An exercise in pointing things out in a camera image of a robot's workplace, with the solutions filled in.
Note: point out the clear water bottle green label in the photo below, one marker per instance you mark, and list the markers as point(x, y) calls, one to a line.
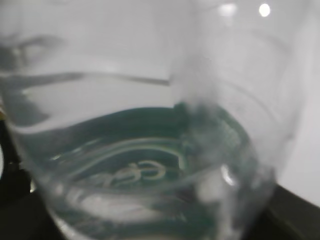
point(152, 119)

